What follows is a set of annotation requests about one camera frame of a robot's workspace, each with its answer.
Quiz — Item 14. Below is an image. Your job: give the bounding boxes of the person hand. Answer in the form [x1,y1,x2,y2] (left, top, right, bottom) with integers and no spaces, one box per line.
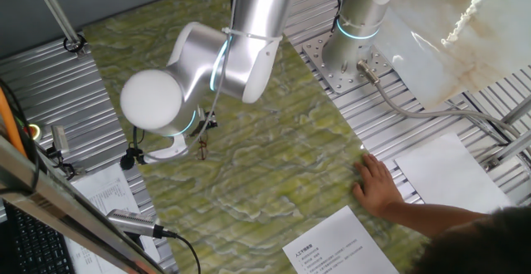
[352,153,404,219]

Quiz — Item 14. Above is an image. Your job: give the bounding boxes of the slim aluminium pole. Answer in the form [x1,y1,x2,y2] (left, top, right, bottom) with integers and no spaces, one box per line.
[27,0,90,57]

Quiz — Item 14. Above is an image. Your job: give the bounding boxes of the grey base hose cable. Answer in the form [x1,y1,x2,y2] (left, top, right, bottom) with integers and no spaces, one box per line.
[356,59,524,142]

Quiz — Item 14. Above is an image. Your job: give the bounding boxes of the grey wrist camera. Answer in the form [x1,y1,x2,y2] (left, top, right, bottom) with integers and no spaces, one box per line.
[143,135,188,165]

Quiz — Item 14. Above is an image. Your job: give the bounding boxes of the silver camera with black cable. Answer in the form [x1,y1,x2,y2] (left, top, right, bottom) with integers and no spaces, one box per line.
[106,208,167,240]

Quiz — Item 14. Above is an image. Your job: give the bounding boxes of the aluminium frame beam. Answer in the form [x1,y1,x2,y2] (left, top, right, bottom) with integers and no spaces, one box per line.
[0,135,167,274]

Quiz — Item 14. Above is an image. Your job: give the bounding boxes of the orange cable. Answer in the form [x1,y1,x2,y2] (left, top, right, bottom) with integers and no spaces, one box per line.
[0,86,27,157]

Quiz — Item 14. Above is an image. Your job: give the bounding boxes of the person head dark hair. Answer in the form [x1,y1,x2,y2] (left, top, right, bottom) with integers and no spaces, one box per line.
[408,205,531,274]

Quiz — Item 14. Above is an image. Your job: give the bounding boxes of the paper with short text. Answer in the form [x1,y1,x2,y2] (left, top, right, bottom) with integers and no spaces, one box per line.
[281,205,399,274]

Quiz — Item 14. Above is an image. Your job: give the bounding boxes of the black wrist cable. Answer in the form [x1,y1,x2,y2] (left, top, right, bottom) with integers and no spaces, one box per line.
[119,0,241,171]

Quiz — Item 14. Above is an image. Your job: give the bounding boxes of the green marble pattern mat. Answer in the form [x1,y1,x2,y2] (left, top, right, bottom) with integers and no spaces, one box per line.
[82,0,453,274]

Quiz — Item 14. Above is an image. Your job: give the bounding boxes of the white crumpled strip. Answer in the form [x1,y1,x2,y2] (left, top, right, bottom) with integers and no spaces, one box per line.
[440,0,504,46]

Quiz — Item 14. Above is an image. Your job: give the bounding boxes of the paper with printed table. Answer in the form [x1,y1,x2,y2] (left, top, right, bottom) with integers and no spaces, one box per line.
[64,162,162,274]

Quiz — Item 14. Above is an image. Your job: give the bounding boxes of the black arm base cable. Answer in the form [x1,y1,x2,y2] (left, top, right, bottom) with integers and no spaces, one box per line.
[327,0,344,34]

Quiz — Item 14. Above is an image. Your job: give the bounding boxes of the aluminium profile frame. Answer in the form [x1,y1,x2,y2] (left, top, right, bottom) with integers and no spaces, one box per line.
[480,95,531,171]

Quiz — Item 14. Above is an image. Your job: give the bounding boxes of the black keyboard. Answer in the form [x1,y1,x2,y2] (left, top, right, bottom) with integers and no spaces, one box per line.
[3,201,78,274]

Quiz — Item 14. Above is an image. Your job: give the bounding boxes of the white beige marble sheet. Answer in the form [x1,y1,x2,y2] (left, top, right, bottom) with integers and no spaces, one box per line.
[373,0,531,111]

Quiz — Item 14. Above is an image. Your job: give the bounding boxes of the brown framed glasses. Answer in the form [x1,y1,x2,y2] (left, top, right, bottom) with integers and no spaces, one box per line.
[197,136,209,162]

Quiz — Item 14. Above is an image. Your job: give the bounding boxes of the blank white paper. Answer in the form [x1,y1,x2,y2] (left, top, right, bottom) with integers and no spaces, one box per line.
[393,131,514,215]

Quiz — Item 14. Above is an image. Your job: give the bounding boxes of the black cable bundle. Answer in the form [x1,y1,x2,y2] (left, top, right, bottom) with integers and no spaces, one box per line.
[0,76,42,194]

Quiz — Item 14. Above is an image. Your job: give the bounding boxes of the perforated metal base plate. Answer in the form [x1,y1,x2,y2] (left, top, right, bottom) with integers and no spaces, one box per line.
[301,31,393,95]

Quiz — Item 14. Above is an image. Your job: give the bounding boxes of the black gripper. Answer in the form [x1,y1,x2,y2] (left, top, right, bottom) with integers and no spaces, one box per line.
[197,114,219,136]

